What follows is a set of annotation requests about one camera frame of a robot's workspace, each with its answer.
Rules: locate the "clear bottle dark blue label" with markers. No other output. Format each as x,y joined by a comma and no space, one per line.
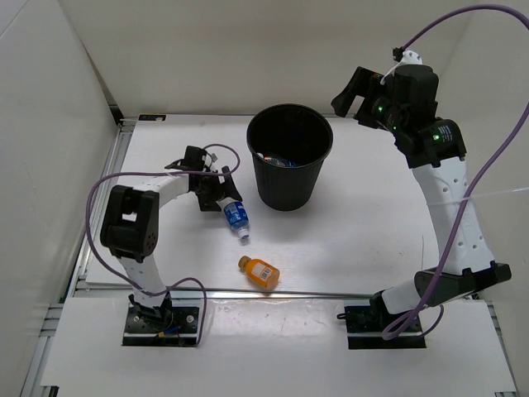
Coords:
236,216

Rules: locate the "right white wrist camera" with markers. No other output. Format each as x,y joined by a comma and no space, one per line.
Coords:
402,56

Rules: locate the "clear bottle red label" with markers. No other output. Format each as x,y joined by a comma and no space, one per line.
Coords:
271,159

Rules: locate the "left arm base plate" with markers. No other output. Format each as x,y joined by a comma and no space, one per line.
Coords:
177,326

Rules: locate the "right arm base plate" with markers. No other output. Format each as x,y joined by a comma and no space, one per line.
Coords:
364,330

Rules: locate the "clear bottle light blue label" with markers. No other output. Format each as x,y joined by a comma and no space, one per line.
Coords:
288,163

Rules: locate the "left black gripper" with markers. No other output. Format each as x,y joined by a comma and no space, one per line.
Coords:
224,189

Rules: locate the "orange juice bottle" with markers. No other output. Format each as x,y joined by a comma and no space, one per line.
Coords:
259,272

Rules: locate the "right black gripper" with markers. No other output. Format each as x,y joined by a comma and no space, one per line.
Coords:
367,84

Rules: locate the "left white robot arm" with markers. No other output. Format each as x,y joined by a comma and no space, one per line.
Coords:
130,227

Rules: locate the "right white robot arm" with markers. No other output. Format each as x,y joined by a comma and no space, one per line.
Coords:
404,104

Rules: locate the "black plastic bin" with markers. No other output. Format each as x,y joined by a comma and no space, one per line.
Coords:
293,132

